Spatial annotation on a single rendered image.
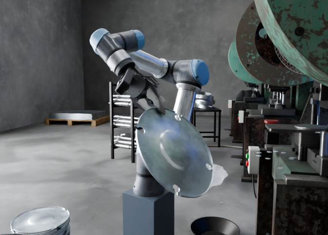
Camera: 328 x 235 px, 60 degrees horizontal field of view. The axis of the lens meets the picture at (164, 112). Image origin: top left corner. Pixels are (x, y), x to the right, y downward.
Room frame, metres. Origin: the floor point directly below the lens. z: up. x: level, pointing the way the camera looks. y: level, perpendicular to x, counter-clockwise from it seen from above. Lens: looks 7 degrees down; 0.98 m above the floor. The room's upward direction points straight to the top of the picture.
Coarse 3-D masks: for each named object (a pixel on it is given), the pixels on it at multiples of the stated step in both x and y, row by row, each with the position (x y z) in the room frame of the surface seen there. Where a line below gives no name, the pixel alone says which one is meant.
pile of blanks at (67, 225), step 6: (66, 222) 1.45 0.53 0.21; (60, 228) 1.39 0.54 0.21; (66, 228) 1.44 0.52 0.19; (30, 234) 1.31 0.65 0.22; (36, 234) 1.32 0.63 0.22; (42, 234) 1.33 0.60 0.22; (48, 234) 1.34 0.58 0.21; (54, 234) 1.36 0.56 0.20; (60, 234) 1.39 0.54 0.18; (66, 234) 1.44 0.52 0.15
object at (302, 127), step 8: (272, 128) 1.14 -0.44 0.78; (280, 128) 1.14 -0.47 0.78; (288, 128) 1.14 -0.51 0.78; (296, 128) 1.14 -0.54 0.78; (304, 128) 1.13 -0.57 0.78; (312, 128) 1.11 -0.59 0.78; (320, 128) 1.11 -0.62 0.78; (296, 136) 1.18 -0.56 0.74; (304, 136) 1.13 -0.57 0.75; (312, 136) 1.12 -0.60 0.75; (296, 144) 1.18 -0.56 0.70; (304, 144) 1.13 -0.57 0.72; (312, 144) 1.12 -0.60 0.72; (296, 152) 1.15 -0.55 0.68; (304, 152) 1.13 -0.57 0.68
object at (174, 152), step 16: (144, 112) 0.81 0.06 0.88; (160, 112) 0.87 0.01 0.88; (144, 128) 0.78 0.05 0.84; (160, 128) 0.82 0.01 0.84; (176, 128) 0.87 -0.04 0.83; (192, 128) 0.93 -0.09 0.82; (144, 144) 0.74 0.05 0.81; (160, 144) 0.77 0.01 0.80; (176, 144) 0.81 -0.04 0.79; (192, 144) 0.87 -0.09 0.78; (144, 160) 0.69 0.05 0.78; (160, 160) 0.74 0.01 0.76; (176, 160) 0.77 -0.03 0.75; (192, 160) 0.81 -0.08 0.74; (208, 160) 0.87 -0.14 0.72; (160, 176) 0.70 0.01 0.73; (176, 176) 0.74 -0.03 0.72; (192, 176) 0.78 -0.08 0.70; (208, 176) 0.82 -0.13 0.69; (192, 192) 0.74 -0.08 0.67
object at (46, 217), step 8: (40, 208) 1.59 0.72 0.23; (48, 208) 1.59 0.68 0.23; (56, 208) 1.59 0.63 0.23; (16, 216) 1.48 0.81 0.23; (24, 216) 1.49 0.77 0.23; (32, 216) 1.48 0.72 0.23; (40, 216) 1.48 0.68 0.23; (48, 216) 1.48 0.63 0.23; (56, 216) 1.49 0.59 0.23; (64, 216) 1.49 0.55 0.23; (16, 224) 1.40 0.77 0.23; (24, 224) 1.40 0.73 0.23; (32, 224) 1.40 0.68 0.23; (40, 224) 1.40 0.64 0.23; (48, 224) 1.40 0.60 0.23; (56, 224) 1.40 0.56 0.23; (24, 232) 1.32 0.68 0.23; (32, 232) 1.32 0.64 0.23; (40, 232) 1.32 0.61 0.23
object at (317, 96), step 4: (316, 84) 1.17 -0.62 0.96; (320, 84) 1.12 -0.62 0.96; (312, 88) 1.19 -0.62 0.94; (316, 88) 1.13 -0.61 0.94; (320, 88) 1.12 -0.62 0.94; (324, 88) 1.11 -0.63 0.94; (312, 92) 1.19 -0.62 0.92; (316, 92) 1.13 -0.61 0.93; (320, 92) 1.12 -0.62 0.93; (324, 92) 1.11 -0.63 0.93; (316, 96) 1.16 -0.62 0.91; (320, 96) 1.12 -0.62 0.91; (324, 96) 1.11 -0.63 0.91; (320, 100) 1.12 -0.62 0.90; (324, 100) 1.11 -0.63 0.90
